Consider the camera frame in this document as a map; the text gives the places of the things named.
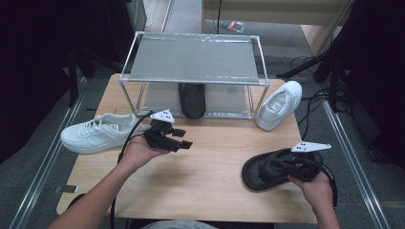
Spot black metal stand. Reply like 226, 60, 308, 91
68, 47, 96, 108

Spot colourful packet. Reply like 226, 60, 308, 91
219, 19, 246, 33

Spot person's left hand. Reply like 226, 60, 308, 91
118, 138, 171, 175

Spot white sneaker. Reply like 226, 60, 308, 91
254, 80, 303, 132
60, 113, 152, 155

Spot person's grey clothing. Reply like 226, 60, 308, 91
141, 219, 221, 229

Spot hand-held gripper cable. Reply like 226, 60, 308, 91
109, 111, 156, 229
318, 165, 338, 209

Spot person's right hand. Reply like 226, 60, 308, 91
288, 173, 333, 211

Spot black slipper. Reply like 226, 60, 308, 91
241, 148, 324, 192
177, 83, 207, 120

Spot black chair armrest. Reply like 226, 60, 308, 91
66, 193, 87, 211

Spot metal two-tier shoe rack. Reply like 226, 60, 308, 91
117, 31, 271, 120

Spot right hand-held gripper cable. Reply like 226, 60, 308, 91
318, 165, 338, 209

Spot black floor cables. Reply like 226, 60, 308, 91
289, 55, 330, 141

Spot metal floor rail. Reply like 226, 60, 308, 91
314, 82, 391, 229
8, 77, 87, 229

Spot beige wooden cabinet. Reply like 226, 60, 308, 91
201, 0, 354, 56

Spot black tripod stand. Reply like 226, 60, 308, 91
276, 31, 352, 113

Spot dark cabinet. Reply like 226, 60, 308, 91
104, 0, 147, 65

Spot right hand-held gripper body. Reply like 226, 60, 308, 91
280, 140, 332, 183

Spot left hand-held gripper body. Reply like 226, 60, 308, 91
143, 109, 180, 153

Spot left hand-held gripper cable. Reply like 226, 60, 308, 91
109, 111, 156, 229

